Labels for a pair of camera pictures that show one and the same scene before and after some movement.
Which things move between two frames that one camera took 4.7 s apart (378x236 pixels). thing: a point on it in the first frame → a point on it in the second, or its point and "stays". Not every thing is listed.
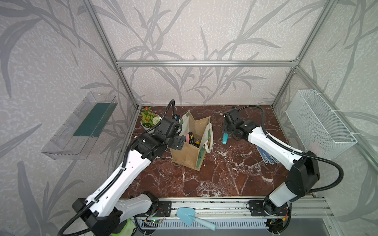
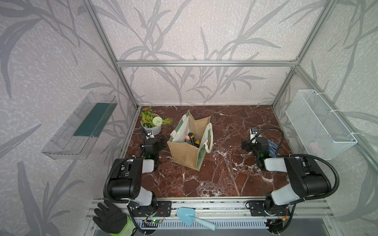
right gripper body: [227, 130] → [251, 147]
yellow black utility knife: [191, 140] stays
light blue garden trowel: [187, 215] stays
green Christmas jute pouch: [199, 135] stays
